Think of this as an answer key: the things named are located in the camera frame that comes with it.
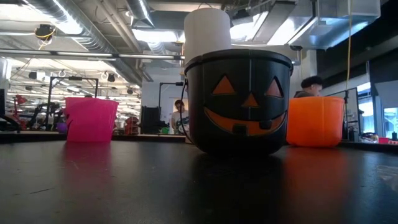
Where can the black jack-o'-lantern bucket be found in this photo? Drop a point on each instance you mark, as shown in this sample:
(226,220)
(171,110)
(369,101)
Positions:
(239,68)

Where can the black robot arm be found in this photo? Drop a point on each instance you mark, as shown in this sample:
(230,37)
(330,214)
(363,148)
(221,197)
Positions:
(43,112)

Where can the person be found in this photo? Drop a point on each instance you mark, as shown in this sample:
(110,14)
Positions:
(309,87)
(179,119)

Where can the black cabinet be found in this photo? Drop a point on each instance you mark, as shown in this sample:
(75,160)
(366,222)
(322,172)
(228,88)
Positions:
(151,119)

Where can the red cart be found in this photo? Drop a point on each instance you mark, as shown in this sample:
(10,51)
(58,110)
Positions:
(132,124)

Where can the white shade table lamp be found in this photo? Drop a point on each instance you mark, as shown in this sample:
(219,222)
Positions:
(206,31)

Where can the pink plastic bucket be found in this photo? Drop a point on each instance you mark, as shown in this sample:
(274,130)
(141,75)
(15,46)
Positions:
(90,121)

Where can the orange jack-o'-lantern bucket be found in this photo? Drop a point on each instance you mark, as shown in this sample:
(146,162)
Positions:
(315,124)

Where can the purple small container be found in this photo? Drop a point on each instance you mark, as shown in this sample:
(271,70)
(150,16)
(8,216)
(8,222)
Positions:
(61,127)

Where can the pale small desk object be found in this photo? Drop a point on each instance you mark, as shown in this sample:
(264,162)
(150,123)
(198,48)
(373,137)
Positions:
(370,137)

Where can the red desk lamp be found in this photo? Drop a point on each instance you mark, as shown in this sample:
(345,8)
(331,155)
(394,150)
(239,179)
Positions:
(21,99)

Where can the red small box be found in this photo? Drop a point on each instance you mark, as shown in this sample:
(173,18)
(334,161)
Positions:
(384,140)

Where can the black computer monitor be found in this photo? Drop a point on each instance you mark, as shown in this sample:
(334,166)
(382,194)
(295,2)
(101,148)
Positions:
(2,102)

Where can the dark bottle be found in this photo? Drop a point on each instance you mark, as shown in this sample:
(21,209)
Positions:
(395,137)

